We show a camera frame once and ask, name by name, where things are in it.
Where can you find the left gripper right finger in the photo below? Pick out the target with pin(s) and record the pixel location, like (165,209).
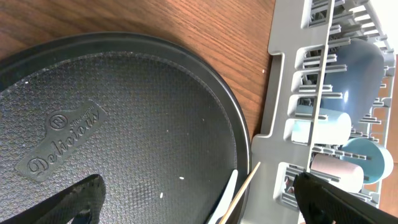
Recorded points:
(321,202)

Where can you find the round black serving tray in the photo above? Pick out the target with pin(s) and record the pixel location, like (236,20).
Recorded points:
(157,122)

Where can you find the dark blue plate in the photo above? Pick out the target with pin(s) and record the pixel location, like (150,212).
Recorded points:
(361,81)

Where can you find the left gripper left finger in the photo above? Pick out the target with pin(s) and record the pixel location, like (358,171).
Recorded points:
(79,203)

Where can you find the light blue cup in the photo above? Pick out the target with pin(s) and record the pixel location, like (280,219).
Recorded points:
(335,131)

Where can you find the wooden chopstick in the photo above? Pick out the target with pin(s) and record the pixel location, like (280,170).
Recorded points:
(239,194)

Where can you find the light blue bowl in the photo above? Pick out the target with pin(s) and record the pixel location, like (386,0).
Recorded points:
(375,160)

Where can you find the pink cup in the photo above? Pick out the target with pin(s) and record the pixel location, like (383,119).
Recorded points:
(351,175)

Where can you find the grey dishwasher rack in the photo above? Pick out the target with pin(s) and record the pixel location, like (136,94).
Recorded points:
(305,37)

